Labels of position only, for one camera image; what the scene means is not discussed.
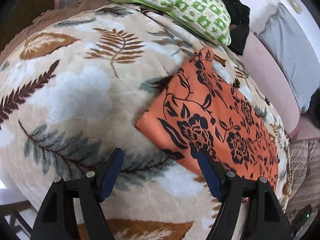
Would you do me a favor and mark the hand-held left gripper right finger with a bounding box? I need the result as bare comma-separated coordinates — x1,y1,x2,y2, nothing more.
197,150,293,240

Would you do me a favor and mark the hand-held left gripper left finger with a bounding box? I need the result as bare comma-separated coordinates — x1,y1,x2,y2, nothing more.
31,148,125,240

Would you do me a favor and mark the orange floral shirt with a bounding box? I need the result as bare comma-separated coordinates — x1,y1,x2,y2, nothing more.
135,47,280,190

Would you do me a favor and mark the striped sofa cover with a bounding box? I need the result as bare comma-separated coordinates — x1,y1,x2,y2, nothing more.
285,138,320,230

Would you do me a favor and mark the leaf print blanket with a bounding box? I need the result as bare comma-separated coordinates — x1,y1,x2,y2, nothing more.
0,2,293,240

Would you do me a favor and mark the pink sofa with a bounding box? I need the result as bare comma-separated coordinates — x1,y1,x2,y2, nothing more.
287,116,320,142

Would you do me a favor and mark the pink bolster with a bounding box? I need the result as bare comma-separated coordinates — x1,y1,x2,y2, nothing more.
241,32,300,137

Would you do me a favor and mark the grey pillow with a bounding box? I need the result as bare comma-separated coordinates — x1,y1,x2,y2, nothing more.
255,4,320,114

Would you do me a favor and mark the black cloth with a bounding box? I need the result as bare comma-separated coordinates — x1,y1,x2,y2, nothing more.
200,0,251,56

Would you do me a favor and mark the green patterned pillow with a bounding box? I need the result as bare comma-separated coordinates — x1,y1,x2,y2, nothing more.
110,0,232,47

